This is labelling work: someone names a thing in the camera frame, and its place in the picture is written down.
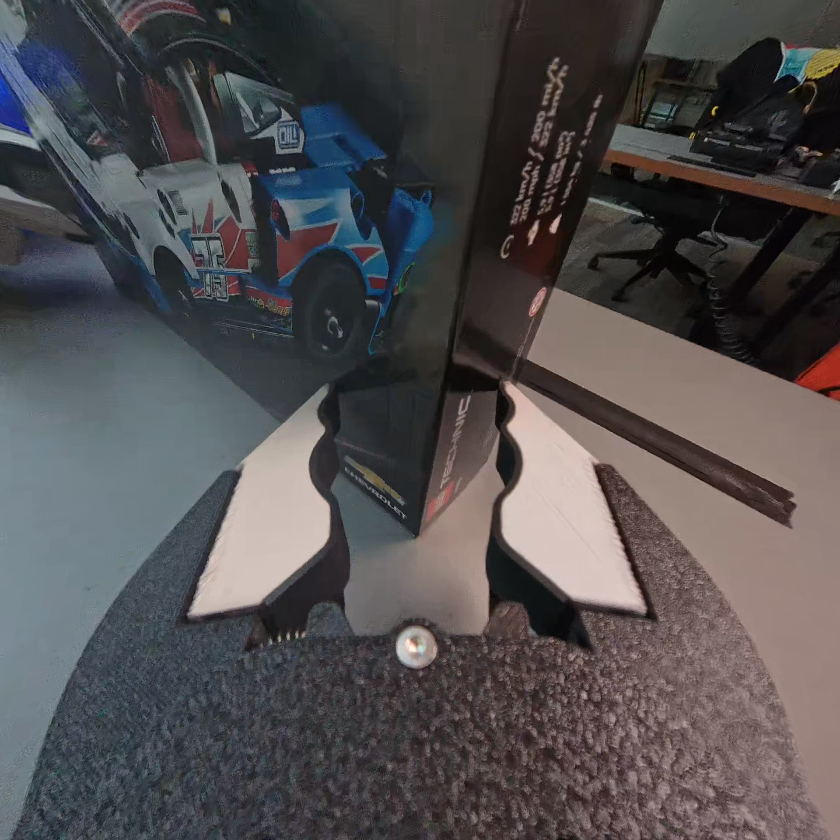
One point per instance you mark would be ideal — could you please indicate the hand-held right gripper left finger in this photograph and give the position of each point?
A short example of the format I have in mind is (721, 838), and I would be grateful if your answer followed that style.
(262, 525)

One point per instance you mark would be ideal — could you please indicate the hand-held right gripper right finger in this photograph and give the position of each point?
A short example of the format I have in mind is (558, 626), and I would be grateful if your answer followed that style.
(564, 525)

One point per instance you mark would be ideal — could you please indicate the black toy car box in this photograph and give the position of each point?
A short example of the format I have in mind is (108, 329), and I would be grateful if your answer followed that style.
(459, 197)

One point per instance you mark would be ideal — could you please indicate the grey desk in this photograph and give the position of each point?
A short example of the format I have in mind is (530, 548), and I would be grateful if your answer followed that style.
(98, 407)

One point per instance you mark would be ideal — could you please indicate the wooden edged desk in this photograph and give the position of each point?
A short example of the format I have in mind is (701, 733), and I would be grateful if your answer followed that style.
(709, 177)

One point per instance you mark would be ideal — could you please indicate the black office chair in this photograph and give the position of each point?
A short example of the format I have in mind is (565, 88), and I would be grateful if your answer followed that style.
(663, 243)

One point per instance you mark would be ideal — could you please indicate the orange red bag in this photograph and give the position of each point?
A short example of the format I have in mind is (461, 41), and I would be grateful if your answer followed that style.
(823, 374)

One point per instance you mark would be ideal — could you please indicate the black keyboard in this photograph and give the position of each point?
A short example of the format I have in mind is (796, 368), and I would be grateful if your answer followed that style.
(712, 164)

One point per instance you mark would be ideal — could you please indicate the black backpack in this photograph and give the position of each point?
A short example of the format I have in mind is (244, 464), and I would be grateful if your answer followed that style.
(754, 111)

